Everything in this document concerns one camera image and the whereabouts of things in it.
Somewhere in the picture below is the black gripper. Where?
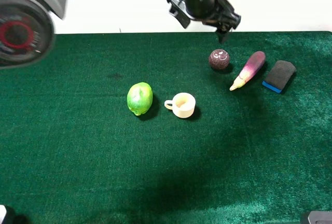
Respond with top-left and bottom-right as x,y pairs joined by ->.
184,0 -> 241,44

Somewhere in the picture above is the dark purple round fruit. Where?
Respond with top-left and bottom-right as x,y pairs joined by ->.
209,49 -> 230,70

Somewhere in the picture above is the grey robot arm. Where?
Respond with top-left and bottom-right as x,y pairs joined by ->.
1,0 -> 241,69

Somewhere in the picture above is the purple white eggplant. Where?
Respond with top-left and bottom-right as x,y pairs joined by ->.
229,51 -> 266,91

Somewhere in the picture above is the black blue board eraser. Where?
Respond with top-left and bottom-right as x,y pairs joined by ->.
262,60 -> 296,93

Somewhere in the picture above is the cream small cup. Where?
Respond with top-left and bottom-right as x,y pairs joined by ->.
164,92 -> 196,119

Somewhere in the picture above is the green lime fruit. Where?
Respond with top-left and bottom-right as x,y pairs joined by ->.
127,82 -> 153,116

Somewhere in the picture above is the green velvet table cloth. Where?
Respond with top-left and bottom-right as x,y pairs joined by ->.
1,32 -> 331,223

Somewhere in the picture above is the grey device bottom right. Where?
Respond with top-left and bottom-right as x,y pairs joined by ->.
300,211 -> 332,224

